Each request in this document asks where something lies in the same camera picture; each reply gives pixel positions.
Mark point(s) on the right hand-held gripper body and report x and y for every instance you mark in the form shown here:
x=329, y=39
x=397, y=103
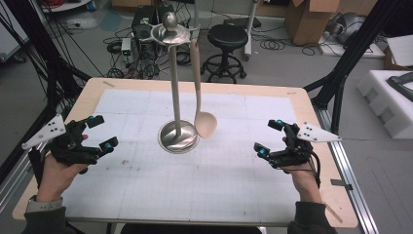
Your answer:
x=297, y=152

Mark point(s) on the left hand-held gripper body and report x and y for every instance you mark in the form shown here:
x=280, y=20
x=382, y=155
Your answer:
x=69, y=146

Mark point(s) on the beige ladle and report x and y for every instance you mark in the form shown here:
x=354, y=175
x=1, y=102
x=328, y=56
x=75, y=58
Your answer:
x=205, y=125

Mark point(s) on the metal utensil stand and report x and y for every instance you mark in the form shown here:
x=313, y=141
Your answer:
x=175, y=97

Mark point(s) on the person's right hand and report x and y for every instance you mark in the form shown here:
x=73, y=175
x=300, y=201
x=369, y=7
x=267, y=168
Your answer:
x=305, y=183

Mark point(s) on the person's left hand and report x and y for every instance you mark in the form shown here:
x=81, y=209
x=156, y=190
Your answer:
x=56, y=178

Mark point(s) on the white grid mat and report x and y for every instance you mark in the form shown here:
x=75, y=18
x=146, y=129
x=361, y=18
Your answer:
x=211, y=182

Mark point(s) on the grey wristwatch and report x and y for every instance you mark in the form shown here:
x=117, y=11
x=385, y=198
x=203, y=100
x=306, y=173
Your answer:
x=44, y=205

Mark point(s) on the small white power box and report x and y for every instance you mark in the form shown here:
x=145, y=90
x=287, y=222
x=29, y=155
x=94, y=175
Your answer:
x=126, y=45

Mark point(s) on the white foam block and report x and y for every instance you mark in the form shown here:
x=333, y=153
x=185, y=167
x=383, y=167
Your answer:
x=386, y=107

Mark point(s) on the black round stool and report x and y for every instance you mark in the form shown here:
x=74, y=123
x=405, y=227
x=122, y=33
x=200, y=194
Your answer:
x=227, y=35

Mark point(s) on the tall cardboard box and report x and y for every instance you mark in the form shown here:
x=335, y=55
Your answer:
x=311, y=22

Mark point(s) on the black computer tower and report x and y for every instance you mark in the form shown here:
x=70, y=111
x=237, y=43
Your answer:
x=147, y=19

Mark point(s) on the round white platform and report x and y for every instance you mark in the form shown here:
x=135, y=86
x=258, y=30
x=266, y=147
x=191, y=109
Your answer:
x=65, y=5

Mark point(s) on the grey rounded device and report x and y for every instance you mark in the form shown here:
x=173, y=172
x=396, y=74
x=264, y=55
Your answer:
x=349, y=27

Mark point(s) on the aluminium rail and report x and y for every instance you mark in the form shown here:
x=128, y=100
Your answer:
x=350, y=182

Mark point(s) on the black metal frame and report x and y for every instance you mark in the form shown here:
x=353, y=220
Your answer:
x=48, y=65
x=344, y=65

